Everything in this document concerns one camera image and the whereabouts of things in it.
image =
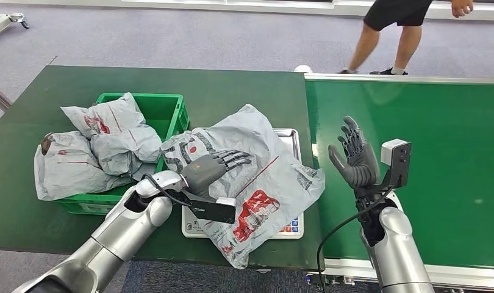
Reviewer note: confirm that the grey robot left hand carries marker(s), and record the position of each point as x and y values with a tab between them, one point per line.
204	170

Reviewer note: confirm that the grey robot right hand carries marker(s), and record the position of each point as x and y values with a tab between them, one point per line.
360	166

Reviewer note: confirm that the grey package with red print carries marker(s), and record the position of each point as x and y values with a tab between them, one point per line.
263	174

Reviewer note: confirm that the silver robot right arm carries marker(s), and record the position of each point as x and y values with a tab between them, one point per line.
396	250

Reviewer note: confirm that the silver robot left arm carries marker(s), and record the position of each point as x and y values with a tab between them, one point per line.
117	234

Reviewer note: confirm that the green plastic basket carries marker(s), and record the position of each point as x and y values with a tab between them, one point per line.
164	111

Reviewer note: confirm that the white electronic weighing scale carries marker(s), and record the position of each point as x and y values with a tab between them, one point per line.
291	139

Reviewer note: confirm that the small crumpled grey package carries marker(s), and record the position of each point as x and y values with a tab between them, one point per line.
123	147

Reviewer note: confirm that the grey package with red stripes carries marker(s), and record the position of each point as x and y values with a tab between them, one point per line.
109	117

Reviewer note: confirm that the large crumpled grey package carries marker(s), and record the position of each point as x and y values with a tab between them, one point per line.
69	170

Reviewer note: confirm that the green conveyor belt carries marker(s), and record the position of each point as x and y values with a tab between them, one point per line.
441	121

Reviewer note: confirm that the person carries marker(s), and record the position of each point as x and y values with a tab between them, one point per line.
396	12

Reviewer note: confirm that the person's hand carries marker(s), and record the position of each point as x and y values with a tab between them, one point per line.
462	7

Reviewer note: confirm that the white trolley leg with caster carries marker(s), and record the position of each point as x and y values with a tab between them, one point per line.
0	22

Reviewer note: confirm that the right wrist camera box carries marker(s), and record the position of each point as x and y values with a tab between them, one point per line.
398	159

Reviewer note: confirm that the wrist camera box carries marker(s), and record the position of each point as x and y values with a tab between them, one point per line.
214	210
398	159

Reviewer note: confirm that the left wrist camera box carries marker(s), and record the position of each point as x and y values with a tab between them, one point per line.
214	210

